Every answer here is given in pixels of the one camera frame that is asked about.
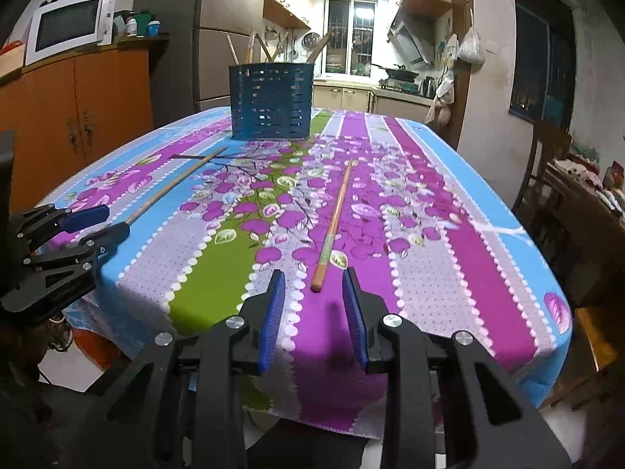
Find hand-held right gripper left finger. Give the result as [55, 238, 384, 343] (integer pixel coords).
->
[59, 269, 286, 469]

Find red stool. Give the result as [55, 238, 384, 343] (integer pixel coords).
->
[73, 327, 132, 372]

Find wooden chair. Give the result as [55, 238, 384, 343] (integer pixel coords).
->
[512, 122, 572, 226]

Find purple floral striped tablecloth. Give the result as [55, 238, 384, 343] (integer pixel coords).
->
[36, 106, 573, 438]

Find thin wooden chopstick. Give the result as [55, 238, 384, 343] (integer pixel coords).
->
[124, 147, 229, 226]

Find orange wooden cabinet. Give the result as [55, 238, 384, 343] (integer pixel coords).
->
[0, 34, 169, 216]

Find white hanging plastic bag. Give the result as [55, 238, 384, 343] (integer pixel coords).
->
[458, 27, 486, 64]

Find barred kitchen window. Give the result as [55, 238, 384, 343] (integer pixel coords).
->
[325, 0, 377, 76]

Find gas stove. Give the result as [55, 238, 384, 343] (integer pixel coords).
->
[378, 78, 423, 93]

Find reddish chopstick with green band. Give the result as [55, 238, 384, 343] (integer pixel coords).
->
[311, 159, 353, 293]

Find crumpled cloth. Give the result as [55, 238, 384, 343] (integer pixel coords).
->
[557, 154, 604, 186]

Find white microwave oven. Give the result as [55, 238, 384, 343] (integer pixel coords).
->
[24, 0, 111, 66]

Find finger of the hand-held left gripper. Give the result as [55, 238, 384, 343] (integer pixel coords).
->
[10, 204, 111, 255]
[0, 222, 130, 326]

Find steel range hood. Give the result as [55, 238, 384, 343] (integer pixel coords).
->
[388, 14, 435, 64]

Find blue slotted chopstick holder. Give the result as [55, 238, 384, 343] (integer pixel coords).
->
[229, 61, 313, 142]

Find wooden side table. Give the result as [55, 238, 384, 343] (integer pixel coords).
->
[532, 161, 625, 304]

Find hanging beige bags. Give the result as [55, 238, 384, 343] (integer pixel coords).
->
[425, 71, 457, 128]

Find kitchen base cabinets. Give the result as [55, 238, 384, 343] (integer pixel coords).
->
[312, 83, 435, 118]

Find wooden door frame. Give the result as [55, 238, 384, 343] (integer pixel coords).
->
[446, 0, 472, 150]

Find grey refrigerator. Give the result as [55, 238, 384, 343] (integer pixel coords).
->
[134, 0, 267, 113]

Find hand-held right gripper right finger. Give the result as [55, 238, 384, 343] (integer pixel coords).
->
[342, 269, 572, 469]

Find dark side window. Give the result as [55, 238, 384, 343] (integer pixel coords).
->
[508, 0, 577, 123]

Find black wok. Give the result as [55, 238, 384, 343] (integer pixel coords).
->
[370, 63, 421, 79]

